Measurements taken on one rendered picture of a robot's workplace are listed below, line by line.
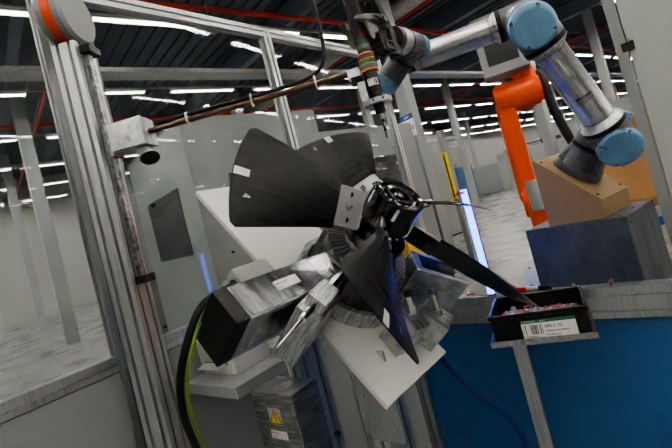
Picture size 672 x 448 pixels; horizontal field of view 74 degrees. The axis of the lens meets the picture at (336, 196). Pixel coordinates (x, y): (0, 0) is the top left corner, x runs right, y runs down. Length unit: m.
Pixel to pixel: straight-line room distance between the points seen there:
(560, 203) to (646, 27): 1.39
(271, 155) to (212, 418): 0.89
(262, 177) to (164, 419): 0.66
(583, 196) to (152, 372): 1.30
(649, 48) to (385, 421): 2.22
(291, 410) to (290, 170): 0.56
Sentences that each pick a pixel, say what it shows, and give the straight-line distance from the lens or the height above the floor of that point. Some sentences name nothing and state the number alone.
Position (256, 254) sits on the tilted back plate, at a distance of 1.07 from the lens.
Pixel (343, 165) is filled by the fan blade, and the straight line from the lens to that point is 1.13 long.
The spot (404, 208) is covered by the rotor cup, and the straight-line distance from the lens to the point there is 0.92.
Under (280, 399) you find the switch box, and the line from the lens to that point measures 1.15.
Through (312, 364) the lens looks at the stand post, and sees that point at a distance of 1.23.
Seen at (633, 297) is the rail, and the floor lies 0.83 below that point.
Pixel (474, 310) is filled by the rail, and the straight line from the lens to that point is 1.47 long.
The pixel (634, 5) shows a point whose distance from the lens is 2.78.
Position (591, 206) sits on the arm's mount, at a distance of 1.54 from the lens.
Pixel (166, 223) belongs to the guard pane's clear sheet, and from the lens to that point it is 1.47.
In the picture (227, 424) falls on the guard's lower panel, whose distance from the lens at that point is 1.57.
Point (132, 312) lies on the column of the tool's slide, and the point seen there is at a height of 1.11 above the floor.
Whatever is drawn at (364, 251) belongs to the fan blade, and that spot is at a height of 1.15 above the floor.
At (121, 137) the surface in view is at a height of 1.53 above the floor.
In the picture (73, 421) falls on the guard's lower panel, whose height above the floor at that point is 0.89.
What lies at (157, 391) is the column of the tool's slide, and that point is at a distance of 1.25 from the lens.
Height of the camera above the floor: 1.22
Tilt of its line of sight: 2 degrees up
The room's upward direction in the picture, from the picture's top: 15 degrees counter-clockwise
